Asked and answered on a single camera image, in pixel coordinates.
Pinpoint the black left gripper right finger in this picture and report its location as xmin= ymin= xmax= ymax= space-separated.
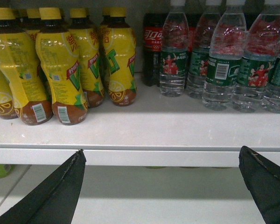
xmin=239 ymin=146 xmax=280 ymax=224

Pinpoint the lemon tea bottle front left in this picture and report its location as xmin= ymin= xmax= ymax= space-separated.
xmin=0 ymin=7 xmax=53 ymax=125

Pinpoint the white shelf board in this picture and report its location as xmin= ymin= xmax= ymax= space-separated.
xmin=0 ymin=74 xmax=280 ymax=167

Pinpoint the water bottle barcode label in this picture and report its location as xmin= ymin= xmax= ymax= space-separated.
xmin=202 ymin=0 xmax=246 ymax=111

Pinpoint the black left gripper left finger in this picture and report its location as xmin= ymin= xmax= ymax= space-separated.
xmin=0 ymin=149 xmax=86 ymax=224

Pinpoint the water bottle players label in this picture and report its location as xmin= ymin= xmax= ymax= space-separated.
xmin=232 ymin=0 xmax=280 ymax=113

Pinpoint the water bottle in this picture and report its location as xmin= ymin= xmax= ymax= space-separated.
xmin=262 ymin=14 xmax=280 ymax=114
xmin=186 ymin=0 xmax=222 ymax=98
xmin=159 ymin=0 xmax=189 ymax=97

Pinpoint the water bottle far right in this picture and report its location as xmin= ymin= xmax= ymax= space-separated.
xmin=262 ymin=14 xmax=280 ymax=114

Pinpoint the water bottle leftmost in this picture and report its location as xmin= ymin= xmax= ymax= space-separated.
xmin=159 ymin=0 xmax=189 ymax=97

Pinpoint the lemon tea bottle right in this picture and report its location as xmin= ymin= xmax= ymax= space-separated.
xmin=103 ymin=7 xmax=137 ymax=106

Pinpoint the green can lower shelf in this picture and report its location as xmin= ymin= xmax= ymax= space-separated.
xmin=0 ymin=164 xmax=15 ymax=178

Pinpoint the lemon tea bottle front centre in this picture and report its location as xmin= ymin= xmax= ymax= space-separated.
xmin=35 ymin=7 xmax=88 ymax=125

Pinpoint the lemon tea bottle back centre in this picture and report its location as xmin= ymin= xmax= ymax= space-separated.
xmin=69 ymin=8 xmax=105 ymax=108

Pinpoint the cola bottle red label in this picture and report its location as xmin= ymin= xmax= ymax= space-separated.
xmin=142 ymin=13 xmax=167 ymax=86

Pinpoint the lemon tea bottle far left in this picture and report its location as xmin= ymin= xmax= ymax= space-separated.
xmin=0 ymin=70 xmax=17 ymax=119

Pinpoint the lemon tea bottle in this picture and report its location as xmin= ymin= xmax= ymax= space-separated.
xmin=69 ymin=8 xmax=105 ymax=108
xmin=0 ymin=70 xmax=17 ymax=119
xmin=103 ymin=7 xmax=137 ymax=106
xmin=0 ymin=7 xmax=53 ymax=125
xmin=35 ymin=7 xmax=88 ymax=125

